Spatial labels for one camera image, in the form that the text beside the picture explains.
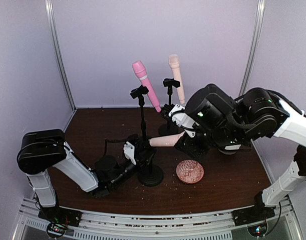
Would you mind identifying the black microphone stand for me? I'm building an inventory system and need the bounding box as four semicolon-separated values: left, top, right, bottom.
158;78;180;136
130;85;149;141
138;140;164;187

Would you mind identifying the cream microphone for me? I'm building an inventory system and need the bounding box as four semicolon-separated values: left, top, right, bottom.
148;133;184;147
168;54;185;105

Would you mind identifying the pink microphone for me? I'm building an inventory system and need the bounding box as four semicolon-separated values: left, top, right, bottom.
132;60;161;113

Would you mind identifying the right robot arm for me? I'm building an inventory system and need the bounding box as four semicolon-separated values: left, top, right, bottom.
169;83;306;208

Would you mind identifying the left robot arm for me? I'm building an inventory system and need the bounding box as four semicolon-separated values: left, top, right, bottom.
17;129;156;208

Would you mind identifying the red patterned bowl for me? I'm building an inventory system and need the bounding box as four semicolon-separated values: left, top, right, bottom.
176;160;204;185

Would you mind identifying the white scalloped bowl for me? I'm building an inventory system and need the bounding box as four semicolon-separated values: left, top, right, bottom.
218;144;241;155

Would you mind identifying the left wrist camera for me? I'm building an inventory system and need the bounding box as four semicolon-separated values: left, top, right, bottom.
123;141;137;165

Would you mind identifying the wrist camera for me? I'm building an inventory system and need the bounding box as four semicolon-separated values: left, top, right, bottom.
161;104;196;138
123;141;137;165

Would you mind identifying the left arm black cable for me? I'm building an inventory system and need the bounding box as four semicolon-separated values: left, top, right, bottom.
104;136;137;158

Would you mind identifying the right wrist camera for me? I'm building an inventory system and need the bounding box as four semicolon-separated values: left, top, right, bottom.
161;104;196;138

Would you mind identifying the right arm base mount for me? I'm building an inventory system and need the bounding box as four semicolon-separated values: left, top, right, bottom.
232;206;275;238

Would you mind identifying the right aluminium frame post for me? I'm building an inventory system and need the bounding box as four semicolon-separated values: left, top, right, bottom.
239;0;265;96

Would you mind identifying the aluminium frame post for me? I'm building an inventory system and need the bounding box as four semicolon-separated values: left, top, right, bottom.
239;0;265;96
45;0;76;111

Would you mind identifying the left aluminium frame post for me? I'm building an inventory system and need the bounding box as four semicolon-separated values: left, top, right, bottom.
45;0;76;111

